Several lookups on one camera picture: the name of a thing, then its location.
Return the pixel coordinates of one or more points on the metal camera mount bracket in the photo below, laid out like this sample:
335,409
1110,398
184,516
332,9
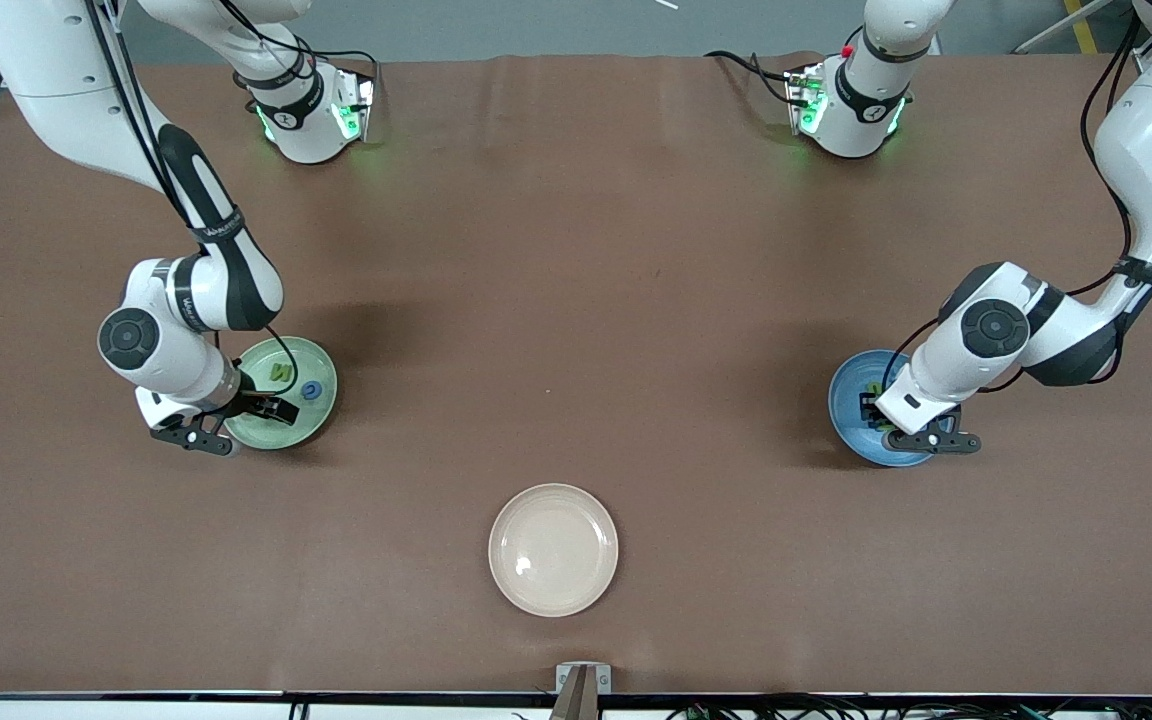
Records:
568,680

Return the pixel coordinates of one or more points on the beige plate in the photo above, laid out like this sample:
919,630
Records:
553,550

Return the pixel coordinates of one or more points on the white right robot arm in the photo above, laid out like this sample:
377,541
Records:
66,80

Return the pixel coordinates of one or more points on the light green plate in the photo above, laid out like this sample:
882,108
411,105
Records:
306,420

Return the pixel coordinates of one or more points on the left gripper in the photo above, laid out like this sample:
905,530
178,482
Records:
877,409

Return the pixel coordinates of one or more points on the blue plate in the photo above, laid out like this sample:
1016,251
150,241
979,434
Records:
851,420

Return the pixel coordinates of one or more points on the blue letter G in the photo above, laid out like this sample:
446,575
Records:
306,393

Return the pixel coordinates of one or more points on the brown table mat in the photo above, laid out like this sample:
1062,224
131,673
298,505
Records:
136,560

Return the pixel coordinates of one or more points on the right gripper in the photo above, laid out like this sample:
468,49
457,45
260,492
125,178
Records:
254,403

